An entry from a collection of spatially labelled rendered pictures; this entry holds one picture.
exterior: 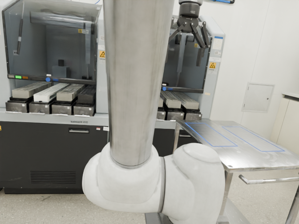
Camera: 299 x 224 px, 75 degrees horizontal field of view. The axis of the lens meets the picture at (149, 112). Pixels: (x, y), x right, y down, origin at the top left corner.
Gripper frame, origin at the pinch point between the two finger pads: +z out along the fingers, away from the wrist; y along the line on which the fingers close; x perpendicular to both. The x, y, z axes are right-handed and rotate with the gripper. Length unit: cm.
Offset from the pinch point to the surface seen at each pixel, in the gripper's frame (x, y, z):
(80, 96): 73, -54, 33
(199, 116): 66, 40, 41
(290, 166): -13, 50, 39
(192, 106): 74, 36, 35
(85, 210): 52, -45, 120
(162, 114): 66, 10, 42
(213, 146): 3.9, 22.7, 38.1
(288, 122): 160, 219, 71
